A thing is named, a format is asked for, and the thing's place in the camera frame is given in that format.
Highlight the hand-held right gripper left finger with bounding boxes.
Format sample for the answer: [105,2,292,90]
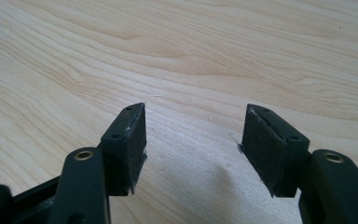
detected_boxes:
[48,102,148,224]

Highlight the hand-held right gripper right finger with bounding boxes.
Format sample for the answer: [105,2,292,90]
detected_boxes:
[240,104,358,224]

